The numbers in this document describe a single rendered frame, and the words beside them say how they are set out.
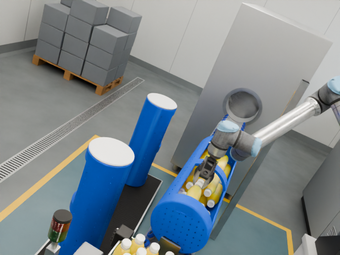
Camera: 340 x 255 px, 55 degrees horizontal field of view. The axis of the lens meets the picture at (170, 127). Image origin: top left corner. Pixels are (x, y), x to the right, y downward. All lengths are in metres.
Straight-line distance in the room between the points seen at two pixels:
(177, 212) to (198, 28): 5.30
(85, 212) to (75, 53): 3.38
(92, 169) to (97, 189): 0.13
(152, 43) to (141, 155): 4.07
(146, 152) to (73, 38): 2.62
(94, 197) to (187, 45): 4.97
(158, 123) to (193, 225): 1.47
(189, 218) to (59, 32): 4.12
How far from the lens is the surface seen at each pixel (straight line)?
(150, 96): 2.90
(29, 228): 2.85
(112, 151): 1.98
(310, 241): 2.05
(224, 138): 1.55
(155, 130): 2.89
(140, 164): 3.08
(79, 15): 5.04
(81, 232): 2.24
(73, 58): 5.19
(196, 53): 6.61
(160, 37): 6.74
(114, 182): 1.97
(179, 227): 1.58
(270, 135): 1.76
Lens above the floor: 2.11
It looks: 25 degrees down
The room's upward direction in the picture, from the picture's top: 23 degrees clockwise
